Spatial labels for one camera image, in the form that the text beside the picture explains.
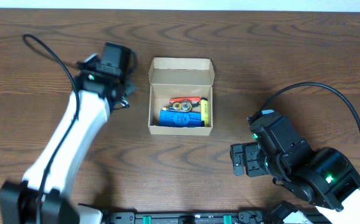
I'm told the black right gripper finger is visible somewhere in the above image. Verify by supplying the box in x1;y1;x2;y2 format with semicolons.
232;157;245;176
230;143;245;157

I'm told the blue plastic block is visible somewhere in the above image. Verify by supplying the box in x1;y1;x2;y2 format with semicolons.
159;110;204;128

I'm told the cardboard box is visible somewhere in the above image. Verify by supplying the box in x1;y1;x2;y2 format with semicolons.
148;57;215;136

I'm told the yellow highlighter pen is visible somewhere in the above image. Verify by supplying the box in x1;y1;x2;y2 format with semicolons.
200;98;209;127

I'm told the correction tape dispenser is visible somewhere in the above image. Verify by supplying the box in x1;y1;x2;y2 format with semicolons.
163;101;193;113

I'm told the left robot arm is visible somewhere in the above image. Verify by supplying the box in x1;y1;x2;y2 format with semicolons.
0;43;137;223

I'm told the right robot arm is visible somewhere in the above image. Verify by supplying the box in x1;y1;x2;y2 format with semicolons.
230;110;360;223

